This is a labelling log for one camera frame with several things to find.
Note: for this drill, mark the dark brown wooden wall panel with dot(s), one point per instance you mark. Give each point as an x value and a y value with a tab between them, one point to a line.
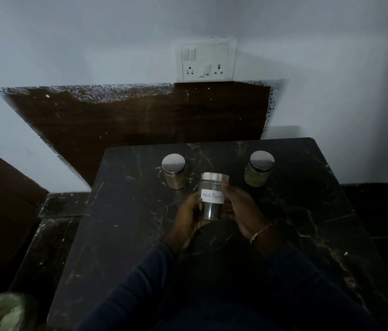
128	124

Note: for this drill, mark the person's right hand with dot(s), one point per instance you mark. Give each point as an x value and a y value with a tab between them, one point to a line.
247	217

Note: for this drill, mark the green glass container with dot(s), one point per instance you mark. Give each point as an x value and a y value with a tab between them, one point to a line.
4	315

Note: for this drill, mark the black pepper jar steel lid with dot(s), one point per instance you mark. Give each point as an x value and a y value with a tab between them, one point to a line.
211	196

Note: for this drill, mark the fennel jar steel lid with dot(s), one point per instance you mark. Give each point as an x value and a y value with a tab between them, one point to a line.
262	160

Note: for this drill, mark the white wall socket switch panel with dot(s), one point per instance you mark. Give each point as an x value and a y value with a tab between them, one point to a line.
211	58

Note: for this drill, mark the person's left hand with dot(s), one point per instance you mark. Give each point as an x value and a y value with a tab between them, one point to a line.
183	224

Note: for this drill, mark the person's left forearm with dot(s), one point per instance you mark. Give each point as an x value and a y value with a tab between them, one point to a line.
128	296

